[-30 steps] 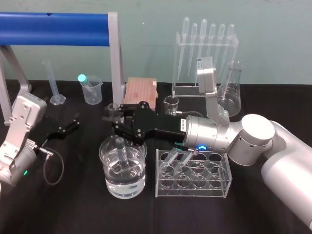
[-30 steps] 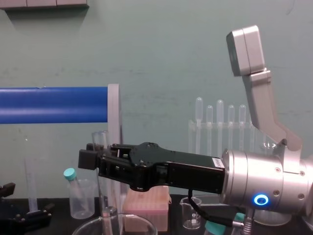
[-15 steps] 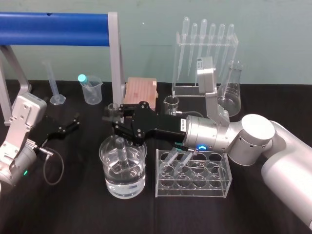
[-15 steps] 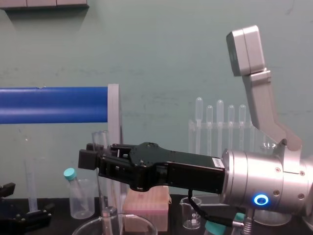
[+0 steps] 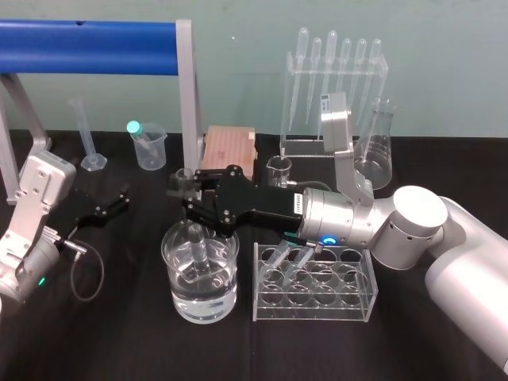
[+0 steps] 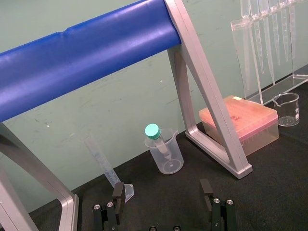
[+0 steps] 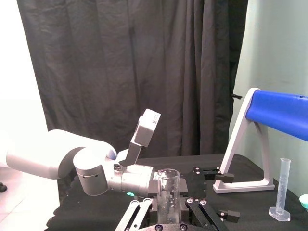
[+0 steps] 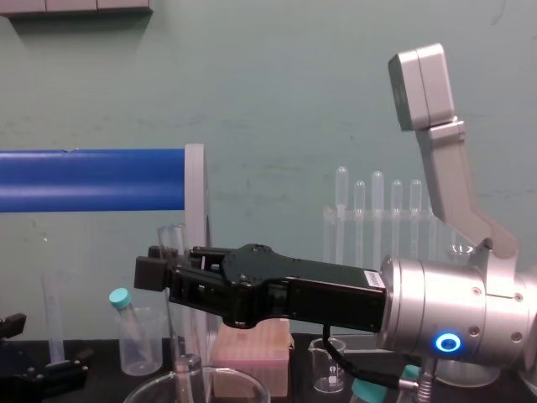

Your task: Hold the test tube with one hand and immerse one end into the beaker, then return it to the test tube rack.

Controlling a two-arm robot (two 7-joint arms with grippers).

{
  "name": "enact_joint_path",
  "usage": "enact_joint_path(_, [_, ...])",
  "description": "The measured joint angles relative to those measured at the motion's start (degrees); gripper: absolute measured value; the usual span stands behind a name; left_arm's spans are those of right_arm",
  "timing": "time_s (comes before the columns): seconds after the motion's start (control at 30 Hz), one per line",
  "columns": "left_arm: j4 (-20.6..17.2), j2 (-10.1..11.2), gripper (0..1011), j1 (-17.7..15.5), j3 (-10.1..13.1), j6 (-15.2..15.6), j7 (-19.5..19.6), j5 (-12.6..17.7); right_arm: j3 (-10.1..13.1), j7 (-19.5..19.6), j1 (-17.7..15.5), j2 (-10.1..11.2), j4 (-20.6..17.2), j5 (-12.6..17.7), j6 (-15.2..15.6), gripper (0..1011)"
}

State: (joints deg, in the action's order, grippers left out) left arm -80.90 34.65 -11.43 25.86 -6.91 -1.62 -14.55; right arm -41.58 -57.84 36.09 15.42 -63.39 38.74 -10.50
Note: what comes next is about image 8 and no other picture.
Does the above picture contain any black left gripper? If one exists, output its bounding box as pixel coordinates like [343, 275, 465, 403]
[0, 312, 95, 403]

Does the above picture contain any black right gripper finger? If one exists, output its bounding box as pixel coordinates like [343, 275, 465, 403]
[133, 254, 231, 323]

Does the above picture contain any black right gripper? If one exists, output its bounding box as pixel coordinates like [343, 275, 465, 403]
[146, 242, 390, 336]

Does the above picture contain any clear glass test tube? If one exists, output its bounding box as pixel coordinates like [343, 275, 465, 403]
[157, 223, 203, 403]

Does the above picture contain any large glass beaker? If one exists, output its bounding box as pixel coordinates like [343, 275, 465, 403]
[123, 364, 273, 403]

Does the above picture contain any small glass beaker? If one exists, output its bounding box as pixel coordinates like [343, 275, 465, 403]
[309, 337, 348, 392]

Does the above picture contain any clear acrylic pipette rack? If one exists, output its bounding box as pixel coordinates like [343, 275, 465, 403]
[321, 204, 461, 270]

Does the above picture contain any clear graduated cylinder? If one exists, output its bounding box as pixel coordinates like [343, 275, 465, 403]
[40, 268, 67, 365]

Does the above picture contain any grey round flange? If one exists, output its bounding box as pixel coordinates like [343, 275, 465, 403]
[183, 143, 217, 254]

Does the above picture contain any blue pipe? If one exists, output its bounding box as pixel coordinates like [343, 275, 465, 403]
[0, 148, 187, 214]

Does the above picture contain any pink pipette tip box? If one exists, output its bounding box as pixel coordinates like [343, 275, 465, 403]
[211, 319, 295, 399]

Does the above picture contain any clear plastic pipette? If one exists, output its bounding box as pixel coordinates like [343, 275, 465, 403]
[390, 179, 404, 258]
[409, 178, 423, 258]
[370, 170, 384, 270]

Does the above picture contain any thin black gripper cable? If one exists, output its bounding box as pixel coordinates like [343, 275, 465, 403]
[321, 324, 400, 390]

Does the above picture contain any grey wall shelf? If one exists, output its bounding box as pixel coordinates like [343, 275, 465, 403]
[0, 0, 154, 18]

